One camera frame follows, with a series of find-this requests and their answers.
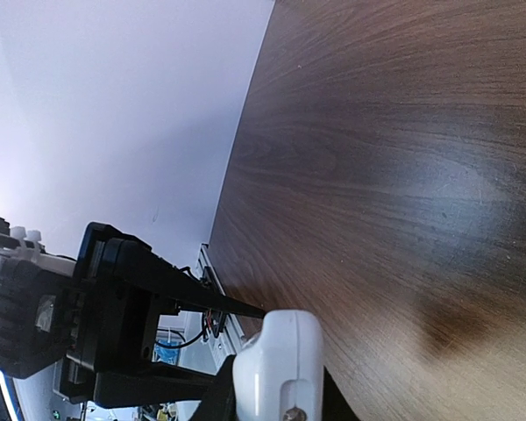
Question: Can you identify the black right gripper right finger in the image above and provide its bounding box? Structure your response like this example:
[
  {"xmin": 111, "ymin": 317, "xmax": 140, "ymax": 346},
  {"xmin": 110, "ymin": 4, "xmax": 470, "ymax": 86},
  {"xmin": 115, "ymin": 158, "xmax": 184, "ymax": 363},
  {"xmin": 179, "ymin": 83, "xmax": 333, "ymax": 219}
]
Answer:
[{"xmin": 322, "ymin": 367, "xmax": 359, "ymax": 421}]

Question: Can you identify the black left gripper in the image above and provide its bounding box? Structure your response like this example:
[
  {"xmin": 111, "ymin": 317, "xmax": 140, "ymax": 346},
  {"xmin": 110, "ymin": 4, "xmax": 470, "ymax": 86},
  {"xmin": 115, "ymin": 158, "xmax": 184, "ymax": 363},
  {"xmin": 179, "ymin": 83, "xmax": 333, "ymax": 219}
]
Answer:
[{"xmin": 53, "ymin": 222, "xmax": 266, "ymax": 406}]

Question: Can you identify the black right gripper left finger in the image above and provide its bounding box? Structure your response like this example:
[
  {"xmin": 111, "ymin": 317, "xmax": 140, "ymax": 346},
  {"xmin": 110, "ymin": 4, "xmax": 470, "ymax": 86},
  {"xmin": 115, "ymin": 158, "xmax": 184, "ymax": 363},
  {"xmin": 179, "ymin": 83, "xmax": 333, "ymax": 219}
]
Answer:
[{"xmin": 189, "ymin": 355, "xmax": 237, "ymax": 421}]

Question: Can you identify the white remote control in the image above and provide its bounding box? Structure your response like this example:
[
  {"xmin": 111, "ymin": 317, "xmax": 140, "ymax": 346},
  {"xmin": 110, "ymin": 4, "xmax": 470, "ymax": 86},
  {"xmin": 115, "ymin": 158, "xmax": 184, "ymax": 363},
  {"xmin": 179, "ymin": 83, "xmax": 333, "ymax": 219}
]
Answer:
[{"xmin": 232, "ymin": 310, "xmax": 324, "ymax": 421}]

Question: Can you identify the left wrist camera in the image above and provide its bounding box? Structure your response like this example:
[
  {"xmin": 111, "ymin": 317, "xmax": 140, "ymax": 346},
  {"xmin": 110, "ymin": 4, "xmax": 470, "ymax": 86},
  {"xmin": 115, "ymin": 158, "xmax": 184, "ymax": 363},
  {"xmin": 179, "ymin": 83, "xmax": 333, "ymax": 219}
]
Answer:
[{"xmin": 0, "ymin": 218, "xmax": 84, "ymax": 379}]

